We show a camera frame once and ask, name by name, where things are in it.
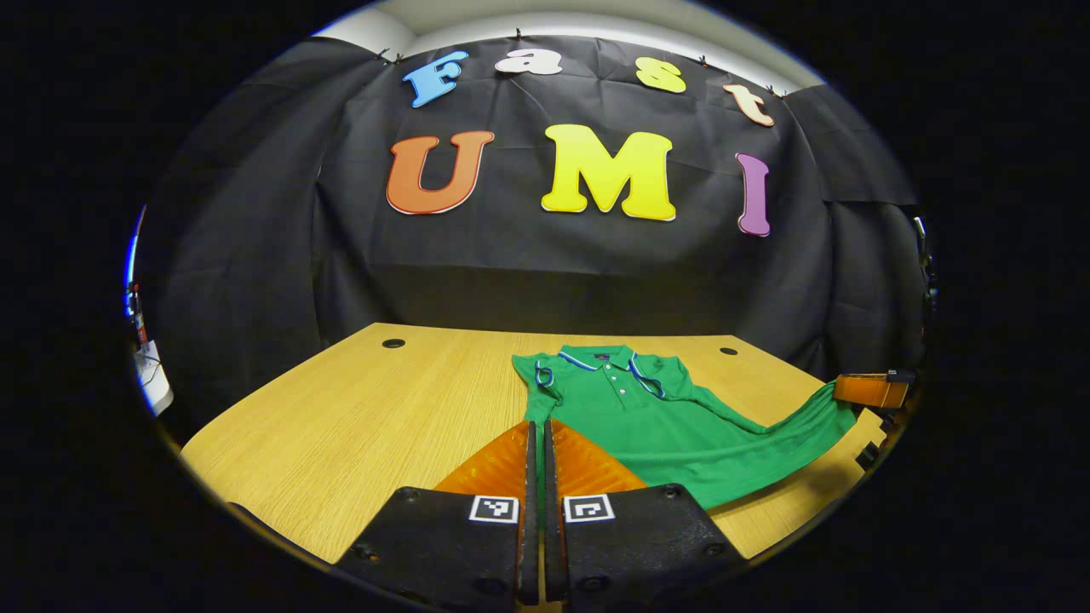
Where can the red bottle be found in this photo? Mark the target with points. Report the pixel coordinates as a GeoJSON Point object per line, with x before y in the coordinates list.
{"type": "Point", "coordinates": [139, 328]}

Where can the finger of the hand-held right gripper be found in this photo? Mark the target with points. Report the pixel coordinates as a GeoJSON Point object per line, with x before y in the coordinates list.
{"type": "Point", "coordinates": [869, 392]}

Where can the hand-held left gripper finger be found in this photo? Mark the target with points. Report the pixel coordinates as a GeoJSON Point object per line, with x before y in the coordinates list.
{"type": "Point", "coordinates": [531, 511]}
{"type": "Point", "coordinates": [550, 511]}

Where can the black backdrop cloth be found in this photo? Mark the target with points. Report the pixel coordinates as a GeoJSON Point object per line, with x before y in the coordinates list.
{"type": "Point", "coordinates": [553, 272]}

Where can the white side table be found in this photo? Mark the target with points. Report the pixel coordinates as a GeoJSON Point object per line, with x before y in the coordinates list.
{"type": "Point", "coordinates": [153, 383]}

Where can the green T-shirt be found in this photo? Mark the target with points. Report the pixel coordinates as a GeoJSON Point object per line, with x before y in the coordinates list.
{"type": "Point", "coordinates": [681, 426]}

